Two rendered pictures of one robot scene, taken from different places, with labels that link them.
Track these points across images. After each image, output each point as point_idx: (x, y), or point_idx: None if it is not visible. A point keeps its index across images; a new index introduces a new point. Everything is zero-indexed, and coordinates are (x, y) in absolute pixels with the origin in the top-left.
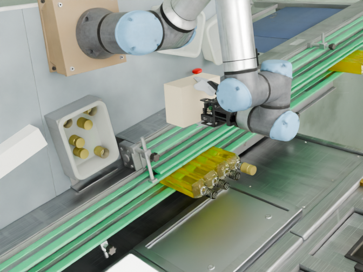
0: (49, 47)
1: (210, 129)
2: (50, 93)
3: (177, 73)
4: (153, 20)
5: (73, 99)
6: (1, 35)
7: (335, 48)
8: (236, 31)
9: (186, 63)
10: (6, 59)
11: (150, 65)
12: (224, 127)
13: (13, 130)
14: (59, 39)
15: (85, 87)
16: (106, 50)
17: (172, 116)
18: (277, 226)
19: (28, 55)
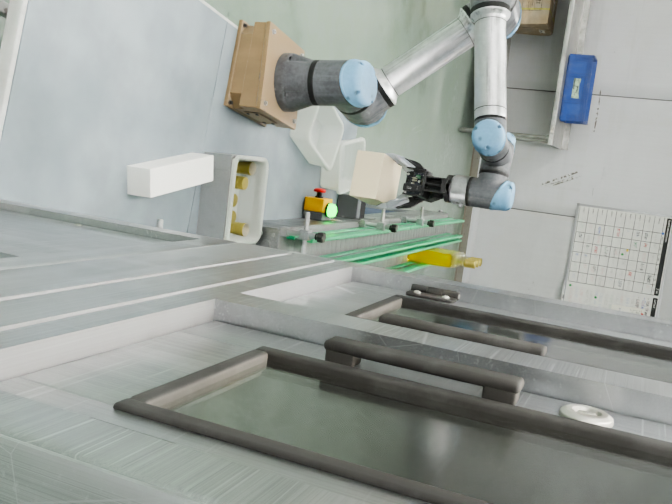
0: (237, 76)
1: (335, 255)
2: (216, 129)
3: (300, 185)
4: (374, 75)
5: (228, 151)
6: (207, 36)
7: (433, 226)
8: (499, 80)
9: (308, 179)
10: (201, 64)
11: (285, 159)
12: (351, 256)
13: (179, 150)
14: (263, 65)
15: (239, 144)
16: (310, 94)
17: (361, 186)
18: None
19: (216, 74)
